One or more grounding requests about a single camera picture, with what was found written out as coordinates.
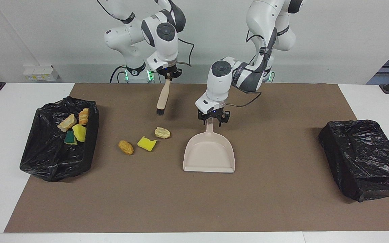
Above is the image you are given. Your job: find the beige hand brush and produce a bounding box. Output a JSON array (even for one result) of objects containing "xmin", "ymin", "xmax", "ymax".
[{"xmin": 156, "ymin": 78, "xmax": 172, "ymax": 117}]

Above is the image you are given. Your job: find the beige plastic dustpan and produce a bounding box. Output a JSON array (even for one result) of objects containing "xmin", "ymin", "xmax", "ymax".
[{"xmin": 183, "ymin": 119, "xmax": 236, "ymax": 173}]

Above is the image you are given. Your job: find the pale trash piece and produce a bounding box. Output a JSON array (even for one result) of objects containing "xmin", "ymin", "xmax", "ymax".
[
  {"xmin": 78, "ymin": 108, "xmax": 89, "ymax": 126},
  {"xmin": 154, "ymin": 127, "xmax": 171, "ymax": 139},
  {"xmin": 57, "ymin": 114, "xmax": 77, "ymax": 132}
]

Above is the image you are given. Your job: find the notched yellow sponge piece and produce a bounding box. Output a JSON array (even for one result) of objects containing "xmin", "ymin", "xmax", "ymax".
[{"xmin": 137, "ymin": 136, "xmax": 157, "ymax": 152}]

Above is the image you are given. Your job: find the brown nugget shaped trash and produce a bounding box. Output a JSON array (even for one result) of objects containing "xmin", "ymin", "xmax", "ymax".
[{"xmin": 118, "ymin": 140, "xmax": 134, "ymax": 155}]

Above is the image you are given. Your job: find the plain yellow sponge piece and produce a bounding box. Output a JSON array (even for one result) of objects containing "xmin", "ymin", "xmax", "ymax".
[{"xmin": 72, "ymin": 124, "xmax": 87, "ymax": 142}]

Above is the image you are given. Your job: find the green and yellow sponge piece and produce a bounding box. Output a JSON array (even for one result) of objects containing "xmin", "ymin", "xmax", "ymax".
[{"xmin": 64, "ymin": 131, "xmax": 78, "ymax": 145}]

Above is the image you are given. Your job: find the black bag lined bin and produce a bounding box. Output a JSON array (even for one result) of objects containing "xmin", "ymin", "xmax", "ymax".
[
  {"xmin": 20, "ymin": 96, "xmax": 100, "ymax": 182},
  {"xmin": 318, "ymin": 119, "xmax": 389, "ymax": 203}
]

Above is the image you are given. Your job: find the brown table mat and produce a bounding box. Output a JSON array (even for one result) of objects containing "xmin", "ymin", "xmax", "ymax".
[{"xmin": 4, "ymin": 83, "xmax": 389, "ymax": 233}]

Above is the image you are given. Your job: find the white power strip box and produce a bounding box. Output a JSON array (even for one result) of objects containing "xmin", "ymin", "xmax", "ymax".
[{"xmin": 23, "ymin": 65, "xmax": 60, "ymax": 81}]

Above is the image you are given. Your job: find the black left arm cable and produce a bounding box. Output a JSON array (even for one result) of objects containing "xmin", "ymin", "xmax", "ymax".
[{"xmin": 228, "ymin": 29, "xmax": 270, "ymax": 108}]

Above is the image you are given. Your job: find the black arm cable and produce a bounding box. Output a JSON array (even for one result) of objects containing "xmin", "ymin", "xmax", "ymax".
[
  {"xmin": 177, "ymin": 36, "xmax": 196, "ymax": 67},
  {"xmin": 228, "ymin": 29, "xmax": 270, "ymax": 108}
]

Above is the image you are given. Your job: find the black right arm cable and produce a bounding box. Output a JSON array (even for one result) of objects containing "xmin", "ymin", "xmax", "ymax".
[{"xmin": 177, "ymin": 36, "xmax": 196, "ymax": 67}]

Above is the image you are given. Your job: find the black base cable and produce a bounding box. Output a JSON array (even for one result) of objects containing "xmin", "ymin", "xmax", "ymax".
[{"xmin": 109, "ymin": 65, "xmax": 127, "ymax": 84}]

